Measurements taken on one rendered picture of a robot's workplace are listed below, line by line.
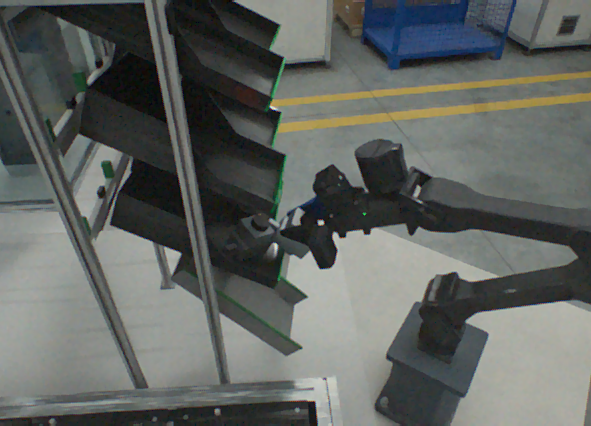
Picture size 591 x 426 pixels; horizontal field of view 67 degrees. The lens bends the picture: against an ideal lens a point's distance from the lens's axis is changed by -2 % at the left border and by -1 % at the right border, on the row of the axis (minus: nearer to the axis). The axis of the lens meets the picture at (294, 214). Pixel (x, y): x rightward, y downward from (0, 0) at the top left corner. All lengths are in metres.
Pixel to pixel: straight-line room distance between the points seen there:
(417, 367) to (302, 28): 4.04
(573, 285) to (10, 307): 1.22
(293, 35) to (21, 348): 3.88
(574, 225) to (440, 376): 0.35
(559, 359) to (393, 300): 0.39
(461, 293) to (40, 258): 1.13
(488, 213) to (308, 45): 4.13
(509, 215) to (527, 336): 0.62
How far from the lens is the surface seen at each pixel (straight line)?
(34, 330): 1.28
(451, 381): 0.86
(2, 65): 0.60
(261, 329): 0.86
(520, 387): 1.15
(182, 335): 1.14
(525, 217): 0.65
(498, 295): 0.75
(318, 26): 4.66
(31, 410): 1.02
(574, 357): 1.25
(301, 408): 0.89
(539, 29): 5.68
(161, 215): 0.70
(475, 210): 0.65
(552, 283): 0.72
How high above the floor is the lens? 1.76
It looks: 40 degrees down
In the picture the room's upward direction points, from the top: straight up
